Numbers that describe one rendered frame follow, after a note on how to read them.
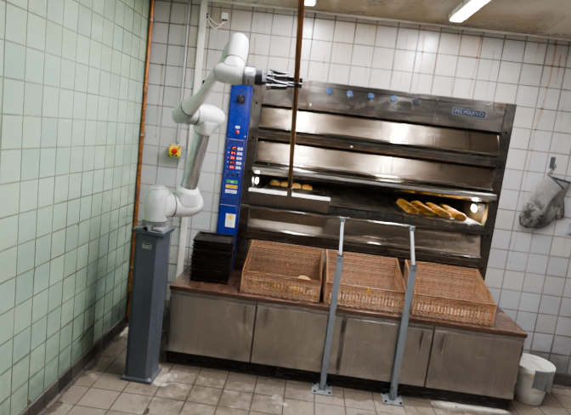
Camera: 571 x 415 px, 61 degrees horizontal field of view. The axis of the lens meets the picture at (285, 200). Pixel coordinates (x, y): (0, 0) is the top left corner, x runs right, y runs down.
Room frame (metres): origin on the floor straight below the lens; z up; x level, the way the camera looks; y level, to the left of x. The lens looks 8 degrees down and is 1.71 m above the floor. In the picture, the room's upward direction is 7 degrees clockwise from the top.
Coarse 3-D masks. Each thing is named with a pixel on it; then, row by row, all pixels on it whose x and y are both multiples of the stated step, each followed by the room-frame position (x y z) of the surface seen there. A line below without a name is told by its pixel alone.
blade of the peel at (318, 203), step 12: (252, 192) 3.26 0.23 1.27; (264, 192) 3.24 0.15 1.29; (276, 192) 3.25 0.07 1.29; (252, 204) 3.37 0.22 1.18; (264, 204) 3.35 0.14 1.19; (276, 204) 3.33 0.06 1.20; (288, 204) 3.31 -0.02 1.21; (300, 204) 3.30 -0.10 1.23; (312, 204) 3.28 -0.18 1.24; (324, 204) 3.26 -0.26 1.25; (252, 216) 3.49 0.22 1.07; (264, 216) 3.47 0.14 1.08; (276, 216) 3.45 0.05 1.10; (288, 216) 3.43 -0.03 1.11; (300, 216) 3.41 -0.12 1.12
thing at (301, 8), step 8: (304, 0) 2.13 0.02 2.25; (304, 8) 2.16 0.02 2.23; (296, 40) 2.29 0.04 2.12; (296, 48) 2.32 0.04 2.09; (296, 56) 2.35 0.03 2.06; (296, 64) 2.38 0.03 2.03; (296, 72) 2.42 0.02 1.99; (296, 80) 2.46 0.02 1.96; (296, 88) 2.50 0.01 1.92; (296, 96) 2.54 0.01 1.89; (296, 104) 2.58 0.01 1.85; (296, 112) 2.63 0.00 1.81; (296, 120) 2.68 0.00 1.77; (296, 128) 2.74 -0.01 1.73; (288, 176) 3.08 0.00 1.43; (288, 184) 3.14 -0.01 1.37
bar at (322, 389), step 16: (256, 208) 3.35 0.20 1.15; (272, 208) 3.35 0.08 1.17; (384, 224) 3.31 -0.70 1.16; (400, 224) 3.31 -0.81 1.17; (336, 272) 3.10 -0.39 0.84; (336, 288) 3.10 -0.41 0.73; (400, 336) 3.08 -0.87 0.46; (400, 352) 3.08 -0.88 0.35; (400, 368) 3.08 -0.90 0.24; (320, 384) 3.10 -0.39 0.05; (384, 400) 3.07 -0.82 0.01; (400, 400) 3.10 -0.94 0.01
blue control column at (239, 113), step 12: (240, 108) 3.70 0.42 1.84; (228, 120) 3.71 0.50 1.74; (240, 120) 3.70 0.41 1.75; (228, 132) 3.71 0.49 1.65; (240, 132) 3.70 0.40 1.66; (240, 144) 3.70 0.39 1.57; (240, 180) 3.70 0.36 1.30; (240, 192) 3.70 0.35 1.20; (228, 204) 3.70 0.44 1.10; (228, 228) 3.70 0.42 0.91
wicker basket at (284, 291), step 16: (256, 240) 3.69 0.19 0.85; (256, 256) 3.66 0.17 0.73; (272, 256) 3.66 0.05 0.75; (288, 256) 3.65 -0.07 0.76; (304, 256) 3.66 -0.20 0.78; (320, 256) 3.65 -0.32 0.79; (256, 272) 3.23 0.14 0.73; (272, 272) 3.62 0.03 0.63; (288, 272) 3.62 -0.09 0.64; (304, 272) 3.62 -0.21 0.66; (320, 272) 3.32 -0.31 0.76; (240, 288) 3.23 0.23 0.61; (256, 288) 3.23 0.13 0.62; (272, 288) 3.36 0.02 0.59; (288, 288) 3.40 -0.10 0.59; (304, 288) 3.45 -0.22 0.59; (320, 288) 3.21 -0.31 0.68
